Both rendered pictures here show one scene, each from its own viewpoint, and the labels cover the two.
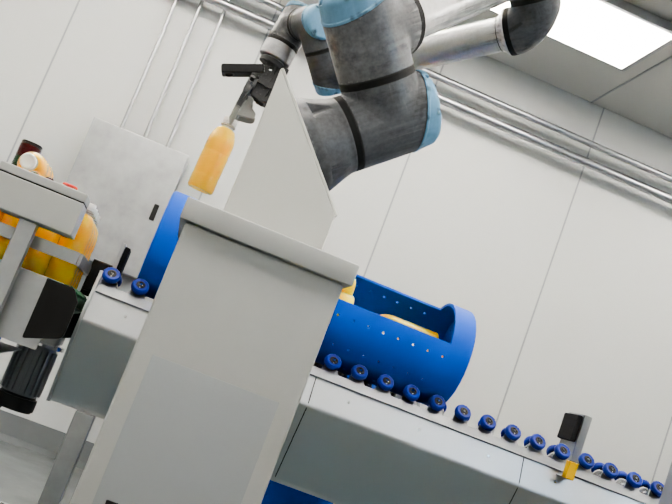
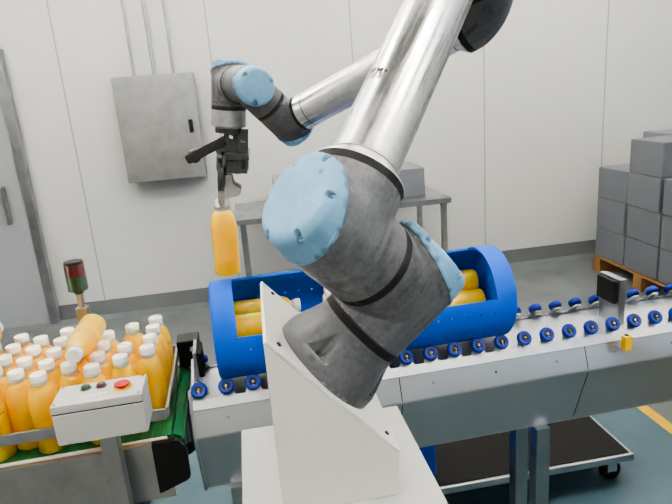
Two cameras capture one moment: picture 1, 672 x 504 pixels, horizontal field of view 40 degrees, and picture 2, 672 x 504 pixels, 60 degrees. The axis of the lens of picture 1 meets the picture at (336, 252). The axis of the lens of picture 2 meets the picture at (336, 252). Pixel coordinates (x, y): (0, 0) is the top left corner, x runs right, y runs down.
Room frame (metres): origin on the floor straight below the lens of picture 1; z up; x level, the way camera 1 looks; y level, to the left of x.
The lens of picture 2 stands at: (0.87, 0.11, 1.73)
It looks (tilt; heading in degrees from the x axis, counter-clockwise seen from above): 16 degrees down; 359
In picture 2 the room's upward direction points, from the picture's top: 5 degrees counter-clockwise
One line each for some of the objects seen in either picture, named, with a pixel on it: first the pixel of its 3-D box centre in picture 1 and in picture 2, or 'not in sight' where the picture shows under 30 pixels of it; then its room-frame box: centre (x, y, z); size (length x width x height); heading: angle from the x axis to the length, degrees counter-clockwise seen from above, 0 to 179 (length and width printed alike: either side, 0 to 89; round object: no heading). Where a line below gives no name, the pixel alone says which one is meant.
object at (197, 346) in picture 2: (118, 268); (200, 365); (2.43, 0.51, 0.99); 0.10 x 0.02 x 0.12; 9
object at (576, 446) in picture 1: (569, 439); (609, 297); (2.64, -0.80, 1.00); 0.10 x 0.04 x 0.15; 9
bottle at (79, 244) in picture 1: (71, 245); (153, 384); (2.32, 0.62, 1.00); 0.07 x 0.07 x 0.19
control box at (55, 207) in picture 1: (39, 200); (103, 408); (2.11, 0.67, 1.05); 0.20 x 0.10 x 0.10; 99
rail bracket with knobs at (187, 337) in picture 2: (99, 280); (189, 351); (2.62, 0.59, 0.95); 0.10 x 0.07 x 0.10; 9
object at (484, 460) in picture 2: not in sight; (445, 461); (3.14, -0.34, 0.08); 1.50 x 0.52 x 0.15; 98
